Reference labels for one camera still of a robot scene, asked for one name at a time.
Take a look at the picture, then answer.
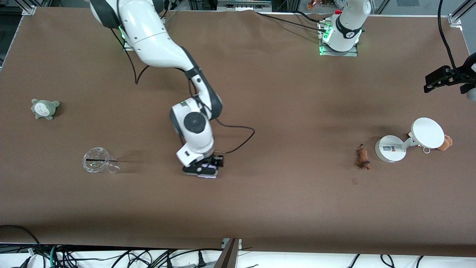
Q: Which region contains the lavender white smartphone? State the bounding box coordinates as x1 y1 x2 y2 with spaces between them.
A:
197 163 219 180

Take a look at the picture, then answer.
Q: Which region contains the brown lion statue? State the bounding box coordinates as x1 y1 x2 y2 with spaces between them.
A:
356 144 372 170

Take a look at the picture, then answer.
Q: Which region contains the white round desk lamp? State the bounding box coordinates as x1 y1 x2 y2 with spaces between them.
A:
375 117 445 163

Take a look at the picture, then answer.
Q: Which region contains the clear plastic cup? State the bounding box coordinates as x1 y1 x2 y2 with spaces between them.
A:
82 147 121 174

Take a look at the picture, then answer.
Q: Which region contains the grey green plush toy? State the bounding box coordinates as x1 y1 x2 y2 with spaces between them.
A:
31 99 60 120

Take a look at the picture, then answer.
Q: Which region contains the grey power strip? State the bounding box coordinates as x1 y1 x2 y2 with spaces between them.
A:
217 0 273 12

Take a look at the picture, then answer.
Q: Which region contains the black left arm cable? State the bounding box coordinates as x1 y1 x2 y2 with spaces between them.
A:
438 0 460 73

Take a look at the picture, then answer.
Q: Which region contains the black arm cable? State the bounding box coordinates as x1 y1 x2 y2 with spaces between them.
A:
438 0 460 73
110 28 150 85
214 118 256 154

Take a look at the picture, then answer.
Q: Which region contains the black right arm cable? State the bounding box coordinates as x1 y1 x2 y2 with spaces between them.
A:
110 28 150 85
214 118 256 154

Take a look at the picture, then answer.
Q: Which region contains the aluminium frame profile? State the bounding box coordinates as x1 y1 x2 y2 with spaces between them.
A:
15 0 52 16
448 0 476 27

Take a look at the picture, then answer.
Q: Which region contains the brown teddy bear keychain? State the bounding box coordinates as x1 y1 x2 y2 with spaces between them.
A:
436 135 453 151

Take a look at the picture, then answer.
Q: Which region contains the grey metal frame post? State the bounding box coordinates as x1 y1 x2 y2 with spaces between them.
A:
214 238 243 268

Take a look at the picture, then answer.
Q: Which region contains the black power plug cable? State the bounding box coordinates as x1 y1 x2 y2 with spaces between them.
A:
164 249 223 268

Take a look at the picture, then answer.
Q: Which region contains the black cable on table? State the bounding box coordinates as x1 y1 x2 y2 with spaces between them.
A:
294 10 326 23
255 10 328 32

